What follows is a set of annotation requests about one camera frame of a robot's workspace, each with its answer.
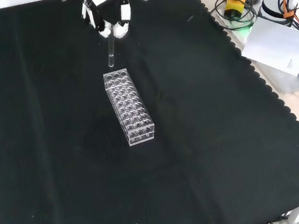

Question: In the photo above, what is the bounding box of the clear glass test tube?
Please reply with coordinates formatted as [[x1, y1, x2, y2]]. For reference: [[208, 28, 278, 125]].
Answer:
[[105, 27, 119, 69]]

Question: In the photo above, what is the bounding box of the clear plastic test tube rack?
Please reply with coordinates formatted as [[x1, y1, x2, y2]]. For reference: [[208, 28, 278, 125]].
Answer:
[[96, 65, 162, 149]]

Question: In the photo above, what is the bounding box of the yellow stop button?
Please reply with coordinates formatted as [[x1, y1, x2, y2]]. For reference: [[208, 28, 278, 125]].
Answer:
[[223, 0, 247, 20]]

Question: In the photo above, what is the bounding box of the black bench cloth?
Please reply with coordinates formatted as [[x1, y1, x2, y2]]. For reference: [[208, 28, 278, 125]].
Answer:
[[0, 0, 299, 224]]

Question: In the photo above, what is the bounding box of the white paper sheet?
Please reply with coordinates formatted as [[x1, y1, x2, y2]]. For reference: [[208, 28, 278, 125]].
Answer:
[[239, 15, 299, 77]]

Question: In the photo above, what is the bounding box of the pale board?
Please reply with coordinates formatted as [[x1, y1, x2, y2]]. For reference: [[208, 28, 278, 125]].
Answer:
[[207, 9, 299, 96]]

